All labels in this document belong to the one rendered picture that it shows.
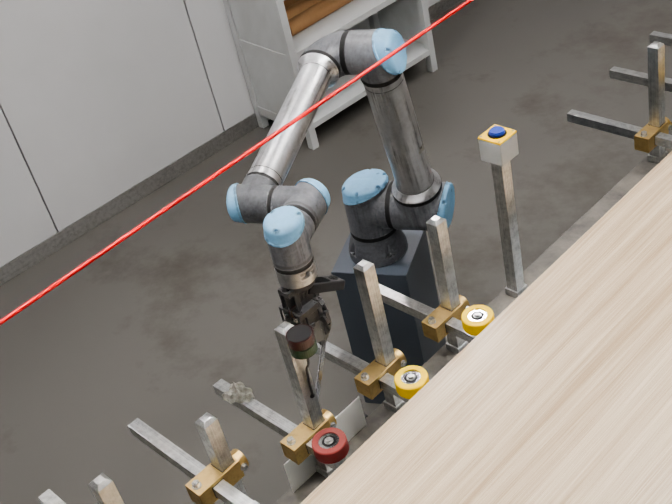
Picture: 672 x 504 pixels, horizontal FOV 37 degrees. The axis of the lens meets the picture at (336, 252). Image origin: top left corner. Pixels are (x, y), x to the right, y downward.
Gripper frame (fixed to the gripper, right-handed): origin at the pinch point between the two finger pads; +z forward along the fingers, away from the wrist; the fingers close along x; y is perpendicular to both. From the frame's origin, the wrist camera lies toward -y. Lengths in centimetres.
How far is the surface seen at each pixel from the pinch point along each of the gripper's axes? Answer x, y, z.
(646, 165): 6, -132, 27
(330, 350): -7.3, -6.4, 12.6
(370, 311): 8.6, -9.0, -5.8
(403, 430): 29.3, 6.1, 8.2
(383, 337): 9.6, -10.4, 3.0
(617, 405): 63, -25, 8
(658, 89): 9, -134, 0
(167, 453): -5.9, 44.4, 2.5
